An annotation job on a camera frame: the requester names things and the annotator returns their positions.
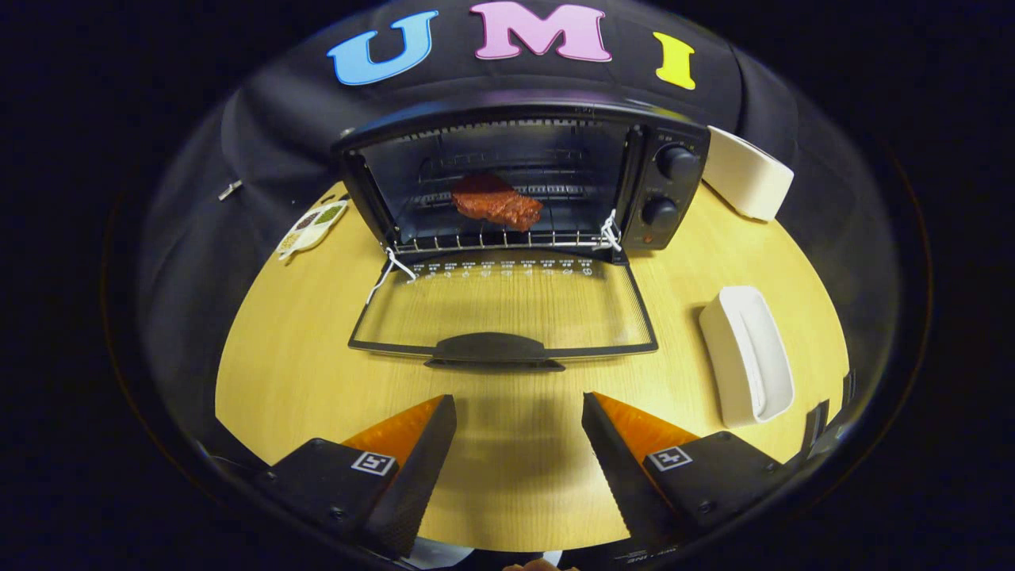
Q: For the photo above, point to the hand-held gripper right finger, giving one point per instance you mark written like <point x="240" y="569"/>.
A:
<point x="618" y="476"/>

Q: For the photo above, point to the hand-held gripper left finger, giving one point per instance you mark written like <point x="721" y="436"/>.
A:
<point x="416" y="476"/>

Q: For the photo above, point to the red meat slice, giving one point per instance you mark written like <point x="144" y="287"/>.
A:
<point x="496" y="205"/>

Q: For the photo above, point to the black toaster oven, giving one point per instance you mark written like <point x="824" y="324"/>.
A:
<point x="674" y="190"/>

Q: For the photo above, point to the white bread toaster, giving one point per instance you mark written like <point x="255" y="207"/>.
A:
<point x="745" y="178"/>

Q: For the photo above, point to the white rectangular plate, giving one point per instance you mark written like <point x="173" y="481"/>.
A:
<point x="733" y="357"/>

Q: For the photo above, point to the sectioned spice dish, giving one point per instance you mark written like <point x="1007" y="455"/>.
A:
<point x="311" y="230"/>

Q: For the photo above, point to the small white clip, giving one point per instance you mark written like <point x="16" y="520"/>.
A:
<point x="230" y="189"/>

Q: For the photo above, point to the black backdrop cloth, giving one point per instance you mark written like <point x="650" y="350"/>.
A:
<point x="262" y="135"/>

